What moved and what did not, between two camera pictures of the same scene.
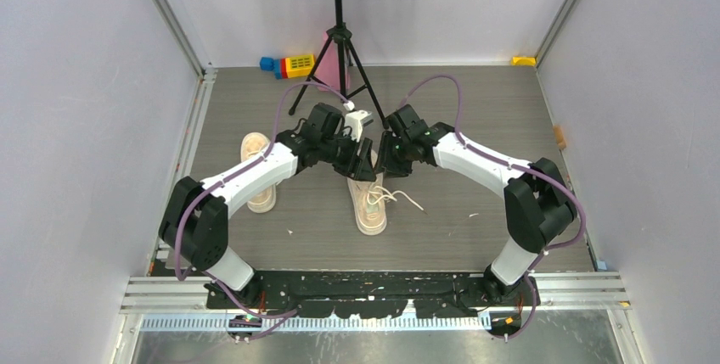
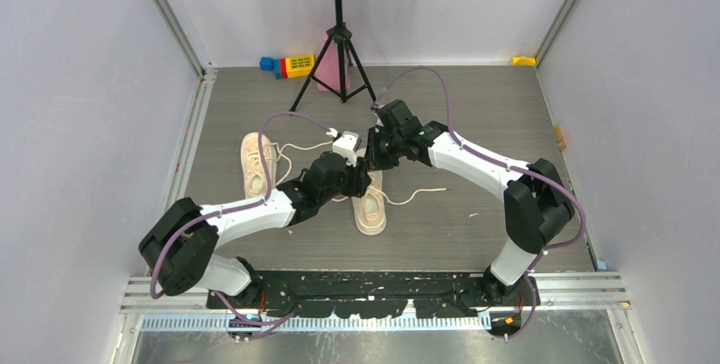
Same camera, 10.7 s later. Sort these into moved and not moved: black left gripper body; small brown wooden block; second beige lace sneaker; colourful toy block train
Moved: black left gripper body
Not moved: small brown wooden block; colourful toy block train; second beige lace sneaker
